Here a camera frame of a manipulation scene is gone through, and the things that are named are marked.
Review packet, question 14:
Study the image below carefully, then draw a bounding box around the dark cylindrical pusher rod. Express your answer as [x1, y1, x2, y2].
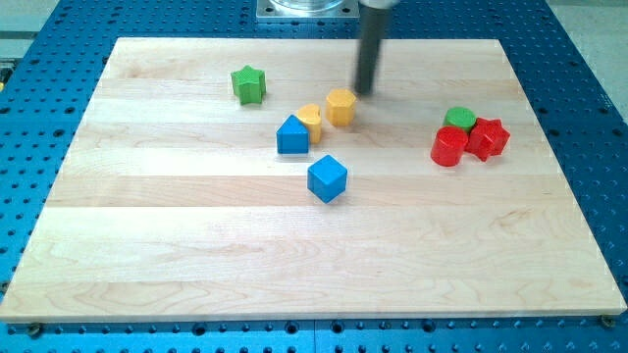
[353, 3, 392, 96]

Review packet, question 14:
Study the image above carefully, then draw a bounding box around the green star block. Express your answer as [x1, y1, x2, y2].
[231, 66, 266, 105]

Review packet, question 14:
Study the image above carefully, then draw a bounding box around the red star block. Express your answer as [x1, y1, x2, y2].
[465, 117, 510, 162]

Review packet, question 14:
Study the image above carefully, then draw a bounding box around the yellow hexagon block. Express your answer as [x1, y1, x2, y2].
[325, 88, 356, 126]

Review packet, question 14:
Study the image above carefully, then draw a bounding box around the green cylinder block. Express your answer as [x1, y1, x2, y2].
[443, 106, 477, 133]

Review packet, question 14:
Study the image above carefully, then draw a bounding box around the blue triangle block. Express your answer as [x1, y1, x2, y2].
[276, 115, 310, 154]

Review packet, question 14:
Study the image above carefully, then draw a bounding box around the red cylinder block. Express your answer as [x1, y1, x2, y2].
[431, 126, 468, 167]

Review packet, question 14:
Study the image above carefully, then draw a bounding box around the blue cube block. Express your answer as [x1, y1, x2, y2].
[307, 155, 348, 203]

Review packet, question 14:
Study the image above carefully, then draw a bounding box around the wooden board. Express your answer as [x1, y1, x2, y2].
[1, 37, 626, 323]

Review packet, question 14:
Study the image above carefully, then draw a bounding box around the blue perforated table plate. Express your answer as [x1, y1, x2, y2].
[1, 1, 627, 352]

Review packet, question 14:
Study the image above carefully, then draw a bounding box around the right board corner clamp screw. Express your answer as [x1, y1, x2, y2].
[599, 315, 616, 329]

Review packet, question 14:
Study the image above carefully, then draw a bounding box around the board corner clamp screw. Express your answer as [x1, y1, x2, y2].
[599, 315, 616, 329]
[25, 323, 45, 339]

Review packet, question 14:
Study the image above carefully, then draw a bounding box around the left board corner clamp screw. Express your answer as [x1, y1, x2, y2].
[25, 323, 45, 339]

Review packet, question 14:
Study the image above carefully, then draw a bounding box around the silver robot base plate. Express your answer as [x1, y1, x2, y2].
[256, 0, 359, 21]

